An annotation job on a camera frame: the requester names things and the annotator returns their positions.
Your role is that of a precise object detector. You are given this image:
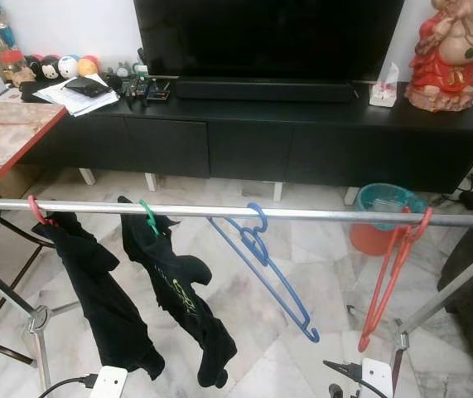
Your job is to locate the black wallet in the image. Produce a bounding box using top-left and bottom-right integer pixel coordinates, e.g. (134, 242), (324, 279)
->
(62, 77), (111, 99)

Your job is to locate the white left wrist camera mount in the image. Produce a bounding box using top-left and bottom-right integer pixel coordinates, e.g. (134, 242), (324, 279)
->
(89, 366), (128, 398)

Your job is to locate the green circuit board gadget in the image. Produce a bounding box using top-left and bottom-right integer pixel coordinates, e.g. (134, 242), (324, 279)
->
(120, 62), (175, 104)

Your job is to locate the black shirt ribbed collar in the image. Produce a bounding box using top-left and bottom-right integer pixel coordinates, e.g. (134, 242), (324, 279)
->
(33, 211), (166, 381)

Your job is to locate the red laughing Buddha statue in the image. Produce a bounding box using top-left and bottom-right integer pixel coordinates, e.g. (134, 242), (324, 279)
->
(405, 0), (473, 113)

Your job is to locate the red plastic hanger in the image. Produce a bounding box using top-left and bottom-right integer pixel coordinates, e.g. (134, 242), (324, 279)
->
(27, 195), (55, 226)
(358, 206), (432, 353)

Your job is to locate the white round plush toy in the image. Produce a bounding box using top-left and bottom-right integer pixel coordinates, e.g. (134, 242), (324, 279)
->
(58, 55), (80, 80)

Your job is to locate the black television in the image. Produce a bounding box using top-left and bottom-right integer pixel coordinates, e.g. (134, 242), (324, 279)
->
(133, 0), (406, 82)

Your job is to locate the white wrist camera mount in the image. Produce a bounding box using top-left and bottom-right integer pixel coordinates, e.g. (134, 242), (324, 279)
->
(89, 366), (128, 398)
(360, 358), (396, 398)

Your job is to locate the white tissue box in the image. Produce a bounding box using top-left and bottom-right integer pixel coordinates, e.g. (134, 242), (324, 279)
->
(369, 62), (400, 108)

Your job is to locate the black shirt green logo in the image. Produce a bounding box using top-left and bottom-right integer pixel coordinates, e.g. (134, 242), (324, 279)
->
(118, 197), (239, 389)

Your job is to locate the green plastic hanger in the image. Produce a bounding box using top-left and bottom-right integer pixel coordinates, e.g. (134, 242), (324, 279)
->
(139, 199), (160, 237)

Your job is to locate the blue plastic hanger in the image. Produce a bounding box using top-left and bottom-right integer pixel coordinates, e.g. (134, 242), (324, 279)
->
(208, 202), (321, 343)

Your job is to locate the pink marble folding table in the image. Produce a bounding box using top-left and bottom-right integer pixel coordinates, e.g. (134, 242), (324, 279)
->
(0, 99), (67, 366)

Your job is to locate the steel clothes rack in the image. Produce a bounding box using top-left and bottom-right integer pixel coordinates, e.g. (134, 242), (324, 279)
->
(0, 197), (473, 398)

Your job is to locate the black TV cabinet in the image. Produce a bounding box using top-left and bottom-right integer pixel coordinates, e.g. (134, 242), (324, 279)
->
(21, 79), (473, 204)

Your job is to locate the orange round plush toy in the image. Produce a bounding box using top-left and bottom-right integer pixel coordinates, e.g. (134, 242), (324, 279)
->
(77, 56), (101, 78)

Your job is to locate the black mouse plush toy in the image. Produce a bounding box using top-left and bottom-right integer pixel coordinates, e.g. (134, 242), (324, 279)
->
(25, 55), (45, 80)
(41, 55), (61, 81)

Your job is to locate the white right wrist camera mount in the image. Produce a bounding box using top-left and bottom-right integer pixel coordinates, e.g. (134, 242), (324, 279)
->
(360, 358), (396, 398)

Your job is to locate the orange bucket teal liner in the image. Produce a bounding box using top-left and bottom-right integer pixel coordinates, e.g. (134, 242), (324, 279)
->
(350, 183), (427, 256)

